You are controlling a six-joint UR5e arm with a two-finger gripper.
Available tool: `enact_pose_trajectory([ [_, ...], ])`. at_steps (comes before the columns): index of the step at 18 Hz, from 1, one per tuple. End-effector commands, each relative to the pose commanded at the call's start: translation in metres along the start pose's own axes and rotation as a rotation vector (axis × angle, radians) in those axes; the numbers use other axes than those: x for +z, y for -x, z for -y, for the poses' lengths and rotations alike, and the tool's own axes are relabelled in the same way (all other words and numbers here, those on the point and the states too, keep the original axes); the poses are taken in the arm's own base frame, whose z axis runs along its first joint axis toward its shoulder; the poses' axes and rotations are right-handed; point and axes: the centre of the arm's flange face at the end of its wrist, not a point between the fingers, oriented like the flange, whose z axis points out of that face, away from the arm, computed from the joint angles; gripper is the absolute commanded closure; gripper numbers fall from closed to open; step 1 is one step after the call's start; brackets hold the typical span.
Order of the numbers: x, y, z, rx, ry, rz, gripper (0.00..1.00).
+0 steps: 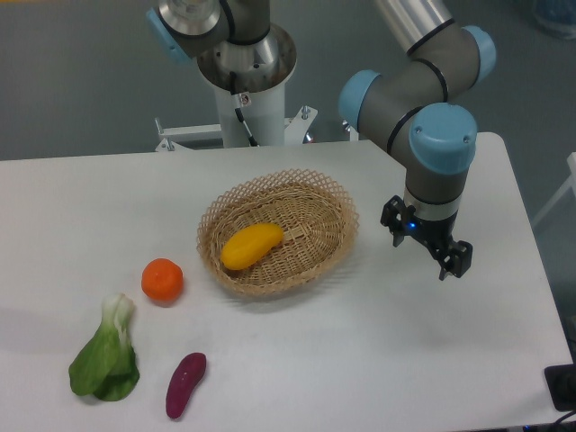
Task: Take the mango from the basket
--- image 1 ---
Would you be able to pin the green bok choy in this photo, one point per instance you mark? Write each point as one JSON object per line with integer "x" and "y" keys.
{"x": 106, "y": 367}

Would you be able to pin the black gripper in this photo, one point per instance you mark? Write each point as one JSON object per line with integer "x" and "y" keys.
{"x": 401, "y": 219}

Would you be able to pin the woven wicker basket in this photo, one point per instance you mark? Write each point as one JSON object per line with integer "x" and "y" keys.
{"x": 316, "y": 214}

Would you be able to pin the black device at edge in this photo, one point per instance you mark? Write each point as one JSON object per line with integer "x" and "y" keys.
{"x": 560, "y": 381}

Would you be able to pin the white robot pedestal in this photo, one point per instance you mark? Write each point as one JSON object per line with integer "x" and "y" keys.
{"x": 248, "y": 83}

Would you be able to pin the purple sweet potato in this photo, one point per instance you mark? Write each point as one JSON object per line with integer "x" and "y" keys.
{"x": 187, "y": 375}

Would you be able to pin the blue object top right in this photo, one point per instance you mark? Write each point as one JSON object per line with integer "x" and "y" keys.
{"x": 557, "y": 17}

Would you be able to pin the orange tangerine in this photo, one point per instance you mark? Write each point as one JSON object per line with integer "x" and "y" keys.
{"x": 162, "y": 280}

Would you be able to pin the white frame at right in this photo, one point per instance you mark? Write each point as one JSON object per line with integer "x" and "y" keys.
{"x": 568, "y": 185}

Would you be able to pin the yellow mango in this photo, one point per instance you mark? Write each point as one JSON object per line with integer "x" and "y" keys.
{"x": 250, "y": 244}

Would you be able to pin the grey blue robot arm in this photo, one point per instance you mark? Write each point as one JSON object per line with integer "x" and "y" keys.
{"x": 412, "y": 116}

